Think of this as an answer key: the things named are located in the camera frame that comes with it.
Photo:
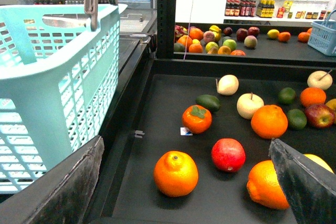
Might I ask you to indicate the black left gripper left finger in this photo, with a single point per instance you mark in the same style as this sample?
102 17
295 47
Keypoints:
61 195

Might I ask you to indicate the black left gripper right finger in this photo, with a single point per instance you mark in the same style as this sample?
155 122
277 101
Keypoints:
309 188

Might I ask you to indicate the yellow lemon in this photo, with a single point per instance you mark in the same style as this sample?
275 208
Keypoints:
319 161

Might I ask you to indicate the teal plastic shopping basket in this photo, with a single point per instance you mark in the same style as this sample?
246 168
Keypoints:
58 78

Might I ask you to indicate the bumpy orange near finger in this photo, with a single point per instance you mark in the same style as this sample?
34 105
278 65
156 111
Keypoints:
263 186

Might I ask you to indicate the red apple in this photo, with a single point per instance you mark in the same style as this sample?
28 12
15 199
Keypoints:
319 116

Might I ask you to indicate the large round orange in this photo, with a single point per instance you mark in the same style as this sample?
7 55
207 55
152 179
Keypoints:
269 122

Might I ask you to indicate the red pomegranate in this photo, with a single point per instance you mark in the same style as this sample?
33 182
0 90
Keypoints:
228 155

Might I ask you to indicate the small orange tangerine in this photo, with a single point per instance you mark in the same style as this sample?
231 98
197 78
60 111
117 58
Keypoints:
312 95

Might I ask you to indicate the green lime upper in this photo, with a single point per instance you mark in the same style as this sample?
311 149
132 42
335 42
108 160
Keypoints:
286 96

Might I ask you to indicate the white apple with stem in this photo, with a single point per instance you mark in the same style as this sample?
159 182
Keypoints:
248 104

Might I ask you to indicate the large bumpy orange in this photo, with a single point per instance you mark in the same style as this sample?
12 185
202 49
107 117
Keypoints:
175 174

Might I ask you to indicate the dark green avocado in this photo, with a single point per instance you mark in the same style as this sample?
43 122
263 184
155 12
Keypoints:
209 102

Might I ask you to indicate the white pear left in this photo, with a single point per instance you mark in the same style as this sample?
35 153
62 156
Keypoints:
227 85

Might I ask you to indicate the orange persimmon with leaf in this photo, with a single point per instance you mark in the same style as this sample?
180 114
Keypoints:
197 119

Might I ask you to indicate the small blue basket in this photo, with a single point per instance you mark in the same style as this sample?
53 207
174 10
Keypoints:
322 37

